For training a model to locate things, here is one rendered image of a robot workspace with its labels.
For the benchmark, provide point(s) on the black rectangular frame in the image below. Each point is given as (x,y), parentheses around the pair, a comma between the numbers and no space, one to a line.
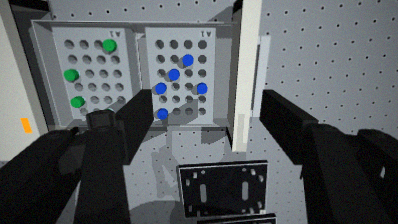
(252,219)

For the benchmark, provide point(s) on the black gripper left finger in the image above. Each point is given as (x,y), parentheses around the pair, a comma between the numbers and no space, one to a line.
(29,194)

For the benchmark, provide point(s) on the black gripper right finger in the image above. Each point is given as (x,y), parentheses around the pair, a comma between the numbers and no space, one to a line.
(337,190)

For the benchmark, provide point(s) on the grey flat base plate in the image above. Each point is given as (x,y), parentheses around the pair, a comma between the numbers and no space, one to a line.
(335,59)

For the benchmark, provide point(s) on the grey perforated block with green tubes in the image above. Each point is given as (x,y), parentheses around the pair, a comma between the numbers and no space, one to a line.
(114,89)

